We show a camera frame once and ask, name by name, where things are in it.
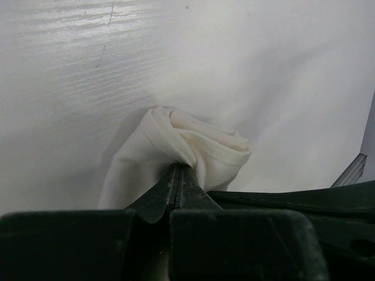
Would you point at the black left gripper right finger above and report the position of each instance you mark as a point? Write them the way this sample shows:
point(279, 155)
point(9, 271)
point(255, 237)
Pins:
point(188, 194)

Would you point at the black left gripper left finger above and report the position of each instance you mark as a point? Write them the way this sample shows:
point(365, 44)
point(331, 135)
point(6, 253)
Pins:
point(146, 257)

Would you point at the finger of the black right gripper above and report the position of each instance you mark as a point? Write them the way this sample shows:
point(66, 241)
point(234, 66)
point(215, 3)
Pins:
point(343, 217)

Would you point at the white cloth napkin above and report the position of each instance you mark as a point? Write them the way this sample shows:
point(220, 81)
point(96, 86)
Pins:
point(165, 136)

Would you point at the aluminium right side rail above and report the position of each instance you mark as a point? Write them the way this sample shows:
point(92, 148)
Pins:
point(353, 173)

